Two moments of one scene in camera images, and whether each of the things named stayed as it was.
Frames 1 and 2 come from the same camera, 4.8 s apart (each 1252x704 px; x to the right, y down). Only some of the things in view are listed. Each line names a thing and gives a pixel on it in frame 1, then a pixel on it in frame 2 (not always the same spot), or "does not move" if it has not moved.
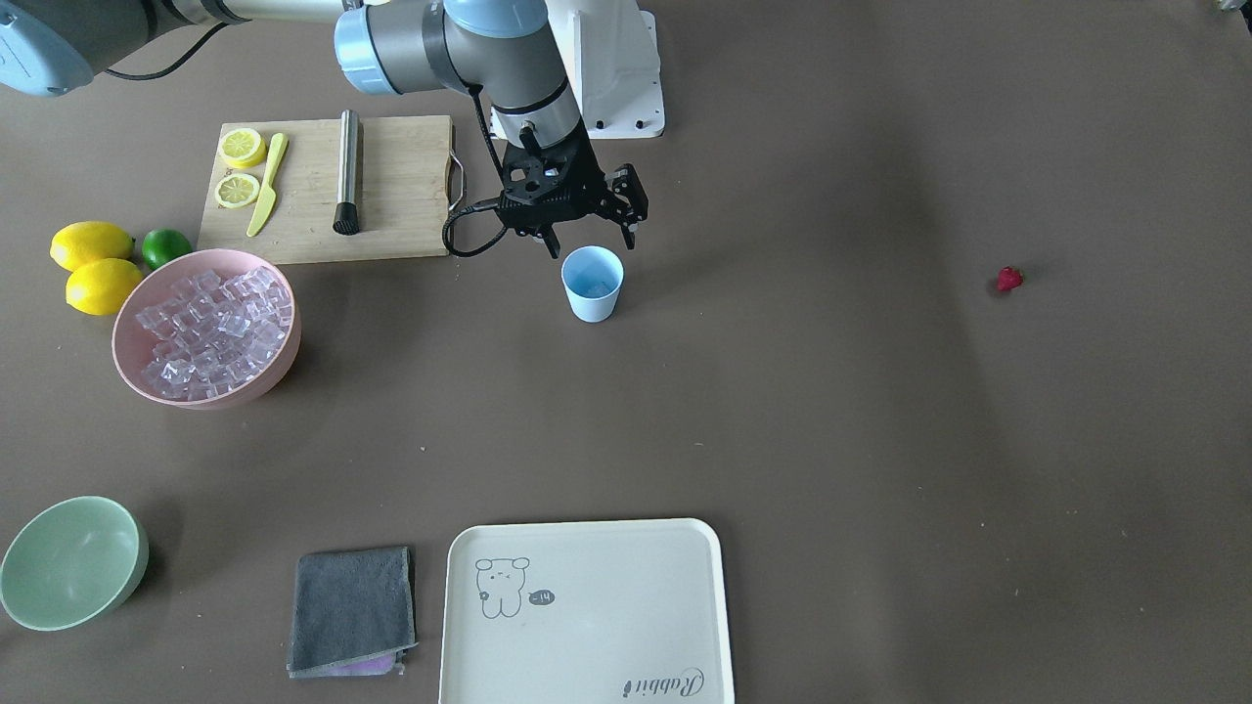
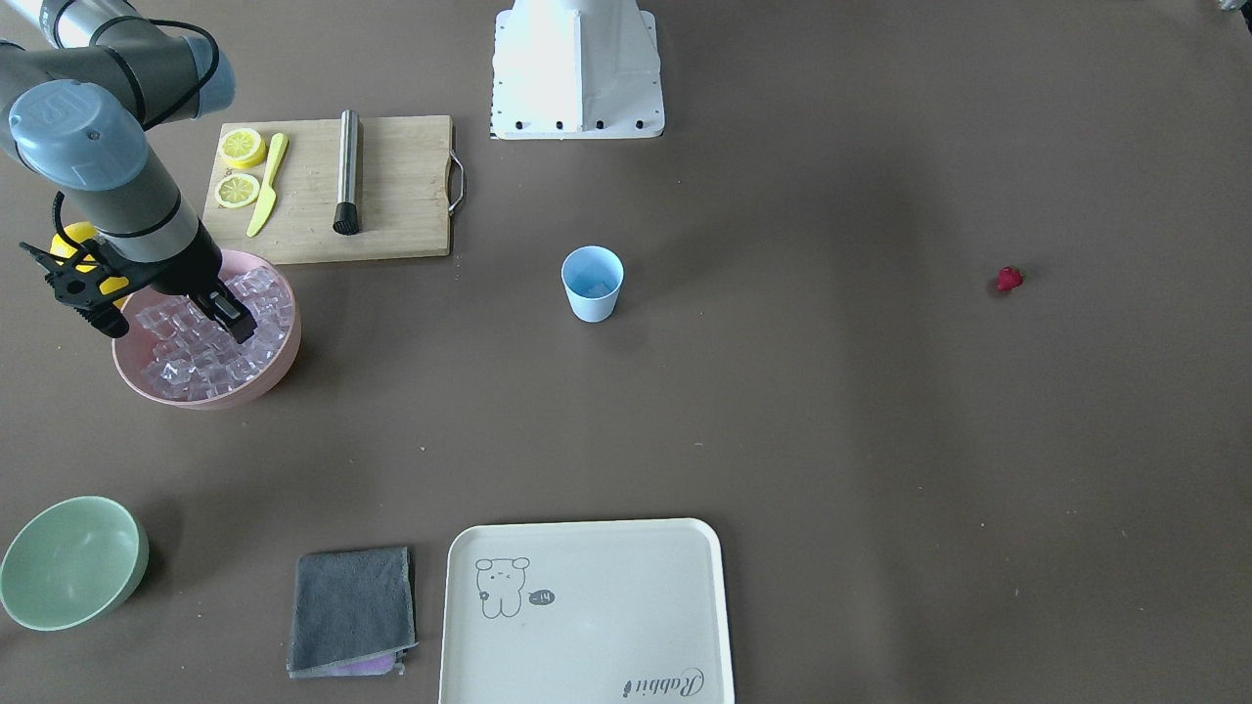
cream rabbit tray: x=586 y=612 does not move
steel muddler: x=347 y=212 does not move
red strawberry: x=1009 y=278 does not move
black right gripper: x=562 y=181 → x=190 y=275
